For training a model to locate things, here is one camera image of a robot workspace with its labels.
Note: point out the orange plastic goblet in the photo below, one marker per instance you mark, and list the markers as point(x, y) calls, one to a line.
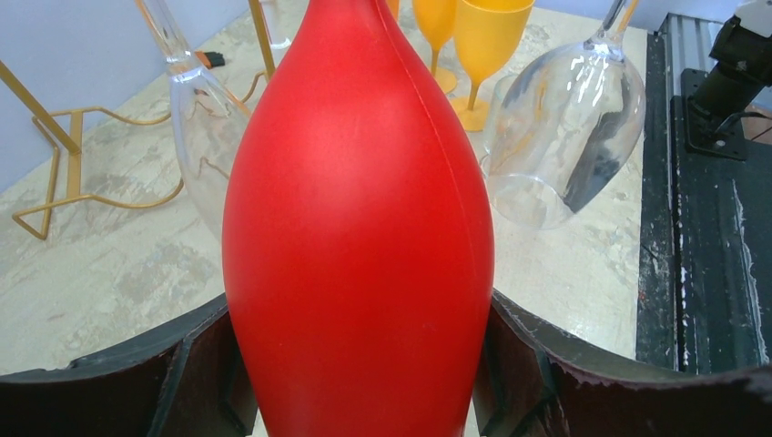
point(394, 7)

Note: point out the yellow goblet rear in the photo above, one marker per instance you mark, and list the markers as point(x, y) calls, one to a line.
point(435, 19)

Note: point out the white pvc pipe frame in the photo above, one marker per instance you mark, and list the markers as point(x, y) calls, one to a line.
point(277, 38)

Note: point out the clear stemmed glass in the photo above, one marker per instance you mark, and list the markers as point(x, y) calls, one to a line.
point(567, 125)

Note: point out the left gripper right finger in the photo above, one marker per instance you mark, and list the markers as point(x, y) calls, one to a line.
point(536, 379)

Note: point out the yellow goblet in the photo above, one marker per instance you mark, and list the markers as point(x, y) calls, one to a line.
point(486, 34)
point(435, 19)

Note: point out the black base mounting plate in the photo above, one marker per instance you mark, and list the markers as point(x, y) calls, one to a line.
point(704, 293)

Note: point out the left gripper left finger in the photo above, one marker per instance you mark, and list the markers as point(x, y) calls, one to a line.
point(185, 377)

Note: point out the aluminium rail frame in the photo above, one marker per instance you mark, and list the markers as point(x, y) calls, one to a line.
point(688, 44)

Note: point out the clear wine glass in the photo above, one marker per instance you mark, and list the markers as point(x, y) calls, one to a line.
point(208, 121)

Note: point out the yellow goblet front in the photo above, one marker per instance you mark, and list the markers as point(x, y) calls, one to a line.
point(486, 34)

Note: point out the small black orange object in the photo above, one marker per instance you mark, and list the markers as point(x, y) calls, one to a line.
point(210, 59)

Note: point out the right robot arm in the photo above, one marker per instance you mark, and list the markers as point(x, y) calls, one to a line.
point(715, 103)

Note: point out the gold tall wire rack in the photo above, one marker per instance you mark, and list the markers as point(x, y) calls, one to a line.
point(64, 129)

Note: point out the red plastic goblet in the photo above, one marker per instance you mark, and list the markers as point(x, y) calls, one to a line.
point(357, 242)

